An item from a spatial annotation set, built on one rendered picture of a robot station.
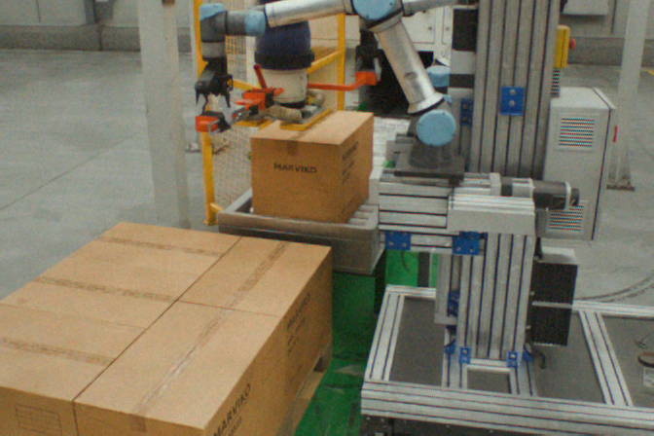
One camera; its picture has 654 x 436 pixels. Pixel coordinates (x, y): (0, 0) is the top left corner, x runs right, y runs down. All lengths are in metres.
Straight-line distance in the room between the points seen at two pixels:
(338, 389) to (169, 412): 1.11
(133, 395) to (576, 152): 1.57
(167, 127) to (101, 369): 1.99
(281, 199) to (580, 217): 1.25
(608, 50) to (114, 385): 10.38
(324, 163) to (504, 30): 0.96
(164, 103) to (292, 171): 1.16
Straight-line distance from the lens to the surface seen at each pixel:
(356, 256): 2.92
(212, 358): 2.15
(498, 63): 2.36
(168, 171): 3.97
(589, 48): 11.63
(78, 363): 2.23
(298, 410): 2.78
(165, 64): 3.81
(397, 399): 2.52
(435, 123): 2.05
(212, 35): 2.11
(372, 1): 2.00
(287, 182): 2.95
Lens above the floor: 1.71
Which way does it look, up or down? 20 degrees down
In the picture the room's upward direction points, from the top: straight up
